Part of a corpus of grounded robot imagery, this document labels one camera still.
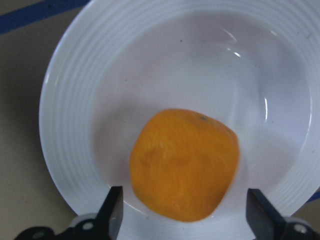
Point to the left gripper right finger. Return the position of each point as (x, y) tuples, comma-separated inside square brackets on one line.
[(266, 223)]

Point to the brown paper table cover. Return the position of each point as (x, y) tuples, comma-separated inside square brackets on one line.
[(28, 195)]

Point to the white ribbed bowl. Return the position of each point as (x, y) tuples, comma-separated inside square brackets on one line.
[(254, 65)]

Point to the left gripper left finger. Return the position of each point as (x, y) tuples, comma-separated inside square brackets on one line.
[(104, 226)]

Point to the orange fruit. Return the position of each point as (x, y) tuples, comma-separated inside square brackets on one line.
[(183, 163)]

